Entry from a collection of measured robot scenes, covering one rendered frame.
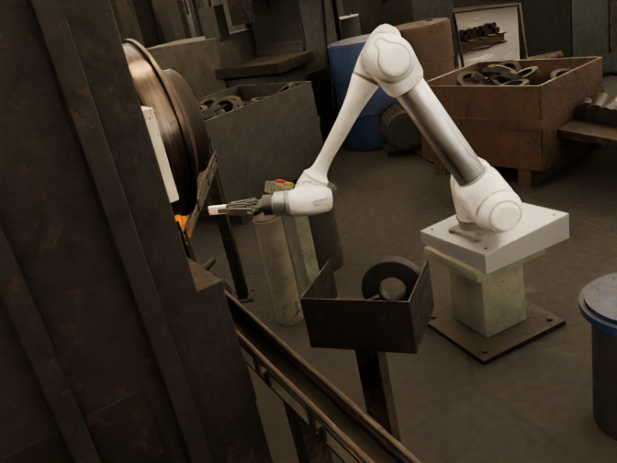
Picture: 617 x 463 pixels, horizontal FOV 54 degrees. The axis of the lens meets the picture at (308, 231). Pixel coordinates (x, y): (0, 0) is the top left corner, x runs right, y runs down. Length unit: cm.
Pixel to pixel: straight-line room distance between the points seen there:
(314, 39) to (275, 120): 156
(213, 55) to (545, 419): 433
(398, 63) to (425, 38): 343
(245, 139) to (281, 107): 39
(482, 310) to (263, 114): 227
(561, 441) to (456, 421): 32
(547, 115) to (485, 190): 179
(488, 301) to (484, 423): 49
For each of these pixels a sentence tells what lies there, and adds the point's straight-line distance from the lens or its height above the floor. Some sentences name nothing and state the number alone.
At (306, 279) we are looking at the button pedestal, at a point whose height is 15.
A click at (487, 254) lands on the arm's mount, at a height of 42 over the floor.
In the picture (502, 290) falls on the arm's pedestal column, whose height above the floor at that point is 19.
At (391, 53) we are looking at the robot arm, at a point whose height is 116.
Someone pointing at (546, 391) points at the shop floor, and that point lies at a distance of 222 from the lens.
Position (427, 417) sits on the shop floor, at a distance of 213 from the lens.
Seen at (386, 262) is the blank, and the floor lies 75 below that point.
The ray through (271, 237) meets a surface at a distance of 253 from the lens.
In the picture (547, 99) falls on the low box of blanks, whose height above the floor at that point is 52.
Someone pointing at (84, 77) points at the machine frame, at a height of 132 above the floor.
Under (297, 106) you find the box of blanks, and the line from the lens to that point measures 433.
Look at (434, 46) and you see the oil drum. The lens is 529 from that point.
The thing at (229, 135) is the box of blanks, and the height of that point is 60.
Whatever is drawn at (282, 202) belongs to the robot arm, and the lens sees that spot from 211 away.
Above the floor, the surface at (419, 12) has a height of 90.
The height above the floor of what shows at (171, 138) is 113.
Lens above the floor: 139
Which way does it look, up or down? 22 degrees down
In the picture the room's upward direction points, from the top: 12 degrees counter-clockwise
